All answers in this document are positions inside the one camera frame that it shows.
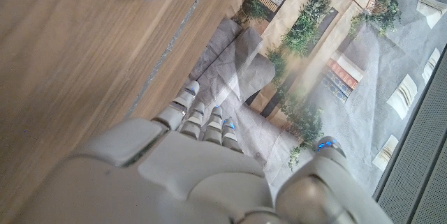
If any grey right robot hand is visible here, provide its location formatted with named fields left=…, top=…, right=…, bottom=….
left=8, top=80, right=394, bottom=224

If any printed building backdrop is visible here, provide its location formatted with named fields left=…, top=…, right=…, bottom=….
left=188, top=0, right=447, bottom=197

